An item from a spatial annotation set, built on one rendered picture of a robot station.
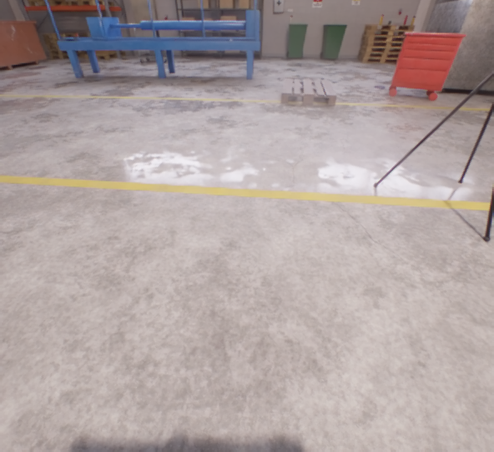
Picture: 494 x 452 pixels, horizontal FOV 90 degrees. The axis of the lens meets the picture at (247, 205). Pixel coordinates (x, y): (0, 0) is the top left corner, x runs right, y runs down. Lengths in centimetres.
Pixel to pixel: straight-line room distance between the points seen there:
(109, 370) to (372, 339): 99
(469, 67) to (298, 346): 557
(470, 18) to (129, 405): 603
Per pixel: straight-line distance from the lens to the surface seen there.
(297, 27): 966
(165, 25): 654
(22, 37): 1041
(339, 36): 989
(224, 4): 996
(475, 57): 606
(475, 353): 139
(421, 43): 513
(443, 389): 125
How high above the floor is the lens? 100
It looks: 36 degrees down
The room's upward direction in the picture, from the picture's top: straight up
